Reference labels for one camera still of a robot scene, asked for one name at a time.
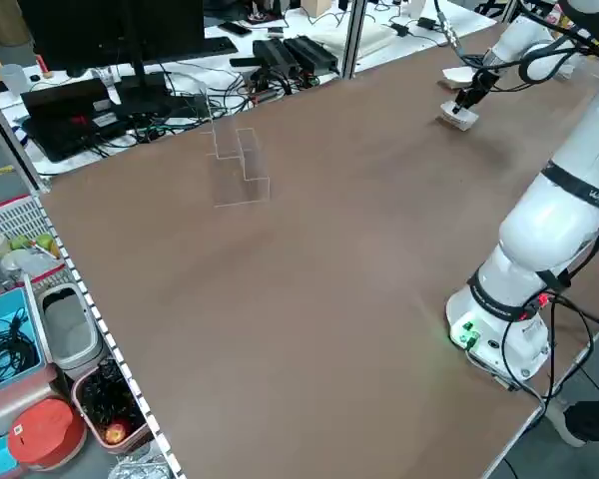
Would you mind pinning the light wooden box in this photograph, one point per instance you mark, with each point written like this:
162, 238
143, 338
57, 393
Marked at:
315, 7

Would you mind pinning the small black device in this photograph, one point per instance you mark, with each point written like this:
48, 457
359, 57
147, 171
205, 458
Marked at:
243, 62

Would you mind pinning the black power adapter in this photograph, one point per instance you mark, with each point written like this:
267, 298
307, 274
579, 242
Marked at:
426, 23
401, 30

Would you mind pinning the blue plastic crate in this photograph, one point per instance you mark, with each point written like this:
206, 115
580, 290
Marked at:
34, 329

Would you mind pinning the black laptop computer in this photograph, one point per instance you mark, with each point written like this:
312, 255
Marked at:
65, 125

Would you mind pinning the white lattice basket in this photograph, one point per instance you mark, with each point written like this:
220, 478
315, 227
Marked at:
10, 214

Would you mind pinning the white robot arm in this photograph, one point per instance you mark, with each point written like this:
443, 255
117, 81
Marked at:
544, 224

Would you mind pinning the white plastic bin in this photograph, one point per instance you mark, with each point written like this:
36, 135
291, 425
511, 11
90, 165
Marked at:
70, 359

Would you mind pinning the red apple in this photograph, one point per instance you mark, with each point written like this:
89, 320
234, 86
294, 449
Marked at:
116, 434

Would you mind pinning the black smartphone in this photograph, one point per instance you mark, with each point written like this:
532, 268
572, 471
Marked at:
234, 28

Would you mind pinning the aluminium frame post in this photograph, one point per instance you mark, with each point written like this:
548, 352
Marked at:
354, 40
12, 144

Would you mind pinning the person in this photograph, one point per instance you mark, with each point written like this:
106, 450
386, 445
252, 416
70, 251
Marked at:
594, 419

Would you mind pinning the black computer monitor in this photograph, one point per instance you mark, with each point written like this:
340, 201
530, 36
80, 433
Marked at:
105, 30

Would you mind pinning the translucent plastic cup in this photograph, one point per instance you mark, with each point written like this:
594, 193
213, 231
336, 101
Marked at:
13, 79

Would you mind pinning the clear stepped plastic holder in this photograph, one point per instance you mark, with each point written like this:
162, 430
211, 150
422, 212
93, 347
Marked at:
239, 184

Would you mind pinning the pink plastic bin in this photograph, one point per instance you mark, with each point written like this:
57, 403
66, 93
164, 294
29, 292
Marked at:
130, 447

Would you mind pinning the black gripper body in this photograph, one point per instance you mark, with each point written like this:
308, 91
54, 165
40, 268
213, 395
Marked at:
481, 86

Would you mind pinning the grey plastic box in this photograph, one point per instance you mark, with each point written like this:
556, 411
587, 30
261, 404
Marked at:
10, 404

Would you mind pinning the crumpled silver foil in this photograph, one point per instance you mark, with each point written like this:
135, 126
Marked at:
140, 466

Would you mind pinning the black finned power supply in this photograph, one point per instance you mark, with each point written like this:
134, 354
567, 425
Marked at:
274, 52
312, 50

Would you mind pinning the red round container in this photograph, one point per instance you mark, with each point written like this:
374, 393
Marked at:
45, 434

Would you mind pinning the green apple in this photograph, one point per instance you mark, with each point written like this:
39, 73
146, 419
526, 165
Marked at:
19, 243
45, 242

